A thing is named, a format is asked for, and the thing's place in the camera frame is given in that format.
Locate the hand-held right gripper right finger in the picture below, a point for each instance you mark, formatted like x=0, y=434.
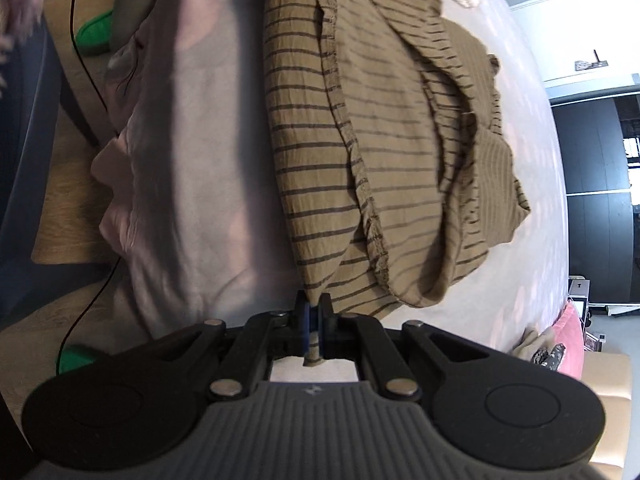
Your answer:
x=323, y=325

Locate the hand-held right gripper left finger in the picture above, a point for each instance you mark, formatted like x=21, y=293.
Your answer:
x=302, y=325

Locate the brown striped shirt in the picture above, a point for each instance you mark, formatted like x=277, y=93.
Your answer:
x=390, y=135

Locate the green slipper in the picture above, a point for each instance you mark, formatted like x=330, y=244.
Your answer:
x=95, y=32
x=77, y=360

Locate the dark floral cloth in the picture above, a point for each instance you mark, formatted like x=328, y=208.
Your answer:
x=550, y=357

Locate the pink pillow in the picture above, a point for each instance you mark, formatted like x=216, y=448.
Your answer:
x=572, y=340

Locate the white shelf unit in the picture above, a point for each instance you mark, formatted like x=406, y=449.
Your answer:
x=580, y=287

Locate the beige headboard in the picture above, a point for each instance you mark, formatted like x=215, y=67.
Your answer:
x=607, y=410

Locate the dark blue chair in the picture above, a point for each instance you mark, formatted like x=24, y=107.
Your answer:
x=25, y=160

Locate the black wardrobe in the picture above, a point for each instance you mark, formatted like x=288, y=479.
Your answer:
x=595, y=150

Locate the white door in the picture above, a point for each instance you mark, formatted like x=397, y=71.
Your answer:
x=575, y=20

